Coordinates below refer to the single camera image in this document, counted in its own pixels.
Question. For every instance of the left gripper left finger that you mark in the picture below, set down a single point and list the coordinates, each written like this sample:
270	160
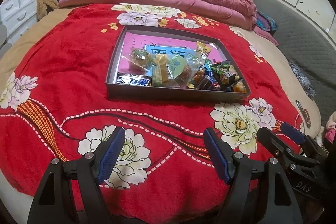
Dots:
54	201

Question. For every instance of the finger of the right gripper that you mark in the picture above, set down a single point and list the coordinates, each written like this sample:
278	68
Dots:
308	145
279	149

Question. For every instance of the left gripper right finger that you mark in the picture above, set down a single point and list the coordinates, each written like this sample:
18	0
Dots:
259	192

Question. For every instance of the orange rice cracker pack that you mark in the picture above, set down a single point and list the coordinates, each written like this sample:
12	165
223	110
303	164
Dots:
239	87

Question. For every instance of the green black snack pack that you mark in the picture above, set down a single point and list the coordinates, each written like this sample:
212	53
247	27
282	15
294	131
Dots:
225	74

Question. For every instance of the blue Oreo cookie pack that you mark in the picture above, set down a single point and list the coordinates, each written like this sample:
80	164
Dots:
210	76

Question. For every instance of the yellow blue cone snack pack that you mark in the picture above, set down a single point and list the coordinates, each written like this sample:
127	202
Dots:
203	52

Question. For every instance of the yellow small biscuit pack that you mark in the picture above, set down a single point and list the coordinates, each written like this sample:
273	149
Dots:
162	75

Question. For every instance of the Snickers chocolate bar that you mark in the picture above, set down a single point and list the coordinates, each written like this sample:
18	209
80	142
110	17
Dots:
133	80

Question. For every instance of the clear pastry pack green label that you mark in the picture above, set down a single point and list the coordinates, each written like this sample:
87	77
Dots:
139	59

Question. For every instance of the grey padded headboard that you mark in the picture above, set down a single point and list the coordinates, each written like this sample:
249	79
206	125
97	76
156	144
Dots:
303	45

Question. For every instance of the grey shallow box tray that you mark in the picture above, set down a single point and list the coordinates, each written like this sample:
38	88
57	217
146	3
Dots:
183	94

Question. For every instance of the blue purple clothing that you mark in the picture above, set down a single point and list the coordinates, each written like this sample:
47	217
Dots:
266	23

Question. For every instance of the white drawer cabinet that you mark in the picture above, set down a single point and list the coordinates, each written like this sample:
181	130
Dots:
18	16

